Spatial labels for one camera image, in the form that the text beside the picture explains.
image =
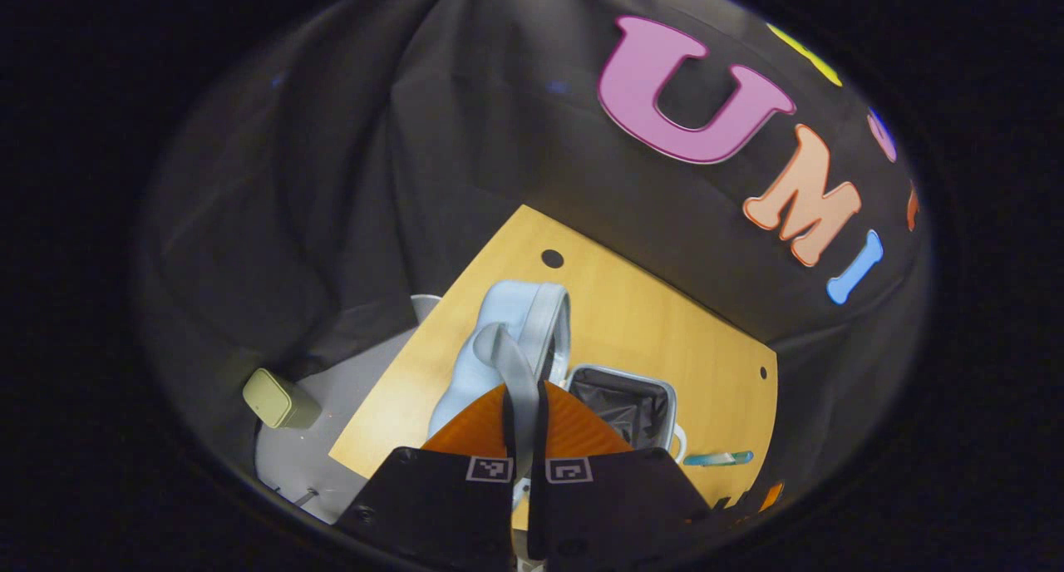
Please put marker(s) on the pale green box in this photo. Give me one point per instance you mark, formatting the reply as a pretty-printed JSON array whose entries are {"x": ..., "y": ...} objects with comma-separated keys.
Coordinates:
[{"x": 278, "y": 399}]

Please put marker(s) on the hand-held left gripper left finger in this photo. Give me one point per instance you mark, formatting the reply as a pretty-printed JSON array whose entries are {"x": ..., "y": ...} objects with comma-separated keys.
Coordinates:
[{"x": 432, "y": 505}]

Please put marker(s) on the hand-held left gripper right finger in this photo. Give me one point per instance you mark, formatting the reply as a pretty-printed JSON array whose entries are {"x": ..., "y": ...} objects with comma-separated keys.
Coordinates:
[{"x": 607, "y": 505}]

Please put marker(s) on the white suitcase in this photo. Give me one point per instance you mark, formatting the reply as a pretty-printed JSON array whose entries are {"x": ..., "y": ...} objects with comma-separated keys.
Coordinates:
[{"x": 515, "y": 314}]

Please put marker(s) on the blue cap skincare bottle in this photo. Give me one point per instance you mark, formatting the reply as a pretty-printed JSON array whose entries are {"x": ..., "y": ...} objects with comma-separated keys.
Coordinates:
[{"x": 711, "y": 458}]

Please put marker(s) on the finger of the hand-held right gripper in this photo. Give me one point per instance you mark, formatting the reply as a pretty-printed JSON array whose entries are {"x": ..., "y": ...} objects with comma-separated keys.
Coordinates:
[{"x": 773, "y": 495}]

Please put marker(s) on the black backdrop cloth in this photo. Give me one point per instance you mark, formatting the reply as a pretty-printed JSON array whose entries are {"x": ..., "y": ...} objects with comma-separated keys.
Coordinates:
[{"x": 332, "y": 181}]

